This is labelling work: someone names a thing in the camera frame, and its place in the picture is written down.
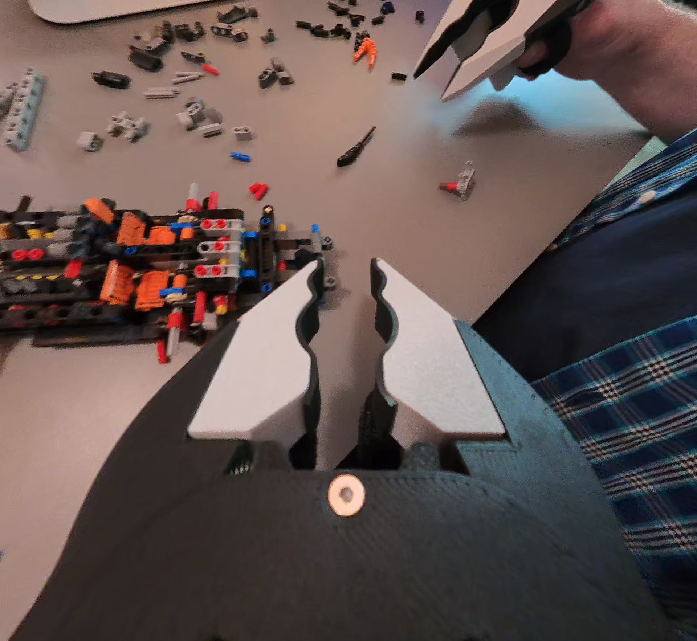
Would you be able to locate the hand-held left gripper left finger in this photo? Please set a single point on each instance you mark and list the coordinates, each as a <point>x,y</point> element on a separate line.
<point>256,374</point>

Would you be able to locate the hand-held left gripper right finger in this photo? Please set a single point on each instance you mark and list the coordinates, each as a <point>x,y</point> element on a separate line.
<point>441,374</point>

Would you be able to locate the thin grey lego liftarm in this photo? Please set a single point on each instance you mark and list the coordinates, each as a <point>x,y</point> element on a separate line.
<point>466,181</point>

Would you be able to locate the partly built lego car model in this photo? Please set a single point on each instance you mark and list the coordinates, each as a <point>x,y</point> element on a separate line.
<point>136,271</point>

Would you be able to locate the black lego spike piece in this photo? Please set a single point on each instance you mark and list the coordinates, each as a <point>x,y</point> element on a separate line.
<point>354,151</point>

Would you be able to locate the pile of dark lego connectors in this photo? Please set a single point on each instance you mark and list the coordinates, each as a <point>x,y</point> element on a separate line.
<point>144,58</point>

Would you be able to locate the person's right forearm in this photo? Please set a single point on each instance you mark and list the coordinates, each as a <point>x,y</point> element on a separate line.
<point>642,64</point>

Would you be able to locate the long red lego pin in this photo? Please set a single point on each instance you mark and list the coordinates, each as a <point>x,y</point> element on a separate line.
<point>162,352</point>

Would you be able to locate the orange lego pin connector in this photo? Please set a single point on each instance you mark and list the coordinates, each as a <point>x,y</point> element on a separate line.
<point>372,56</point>
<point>362,52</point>

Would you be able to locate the red lego connector piece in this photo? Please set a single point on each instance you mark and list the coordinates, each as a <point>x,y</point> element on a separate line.
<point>259,191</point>

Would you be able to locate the blue lego pin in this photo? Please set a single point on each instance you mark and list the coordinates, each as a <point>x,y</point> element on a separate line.
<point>239,156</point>

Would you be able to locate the light grey lego connector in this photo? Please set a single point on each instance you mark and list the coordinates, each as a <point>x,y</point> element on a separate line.
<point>243,133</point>

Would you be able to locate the short red lego axle pin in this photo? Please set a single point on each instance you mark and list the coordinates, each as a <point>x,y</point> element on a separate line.
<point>210,70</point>

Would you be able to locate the group of light grey lego pieces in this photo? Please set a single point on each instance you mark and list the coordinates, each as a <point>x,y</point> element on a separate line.
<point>128,126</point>

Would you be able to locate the long grey lego beam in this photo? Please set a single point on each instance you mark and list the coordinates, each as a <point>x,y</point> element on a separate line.
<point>24,107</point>
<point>5,102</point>

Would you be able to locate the person's right hand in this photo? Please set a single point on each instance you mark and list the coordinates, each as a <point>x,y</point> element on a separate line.
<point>593,36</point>

